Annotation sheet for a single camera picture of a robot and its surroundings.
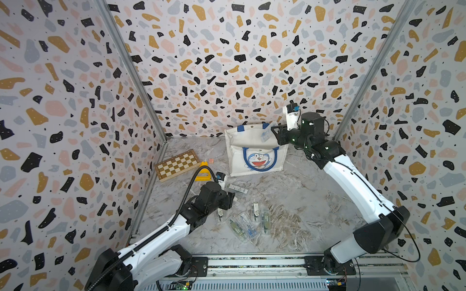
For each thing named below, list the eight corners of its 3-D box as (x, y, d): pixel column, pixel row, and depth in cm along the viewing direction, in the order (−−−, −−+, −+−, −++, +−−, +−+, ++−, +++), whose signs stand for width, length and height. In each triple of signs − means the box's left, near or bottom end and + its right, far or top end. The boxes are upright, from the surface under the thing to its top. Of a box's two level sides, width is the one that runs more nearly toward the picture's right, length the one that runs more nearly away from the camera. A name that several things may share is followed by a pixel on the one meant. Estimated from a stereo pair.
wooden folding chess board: (162, 183, 101) (159, 180, 99) (156, 167, 108) (153, 164, 106) (202, 165, 110) (201, 162, 107) (194, 152, 117) (193, 148, 114)
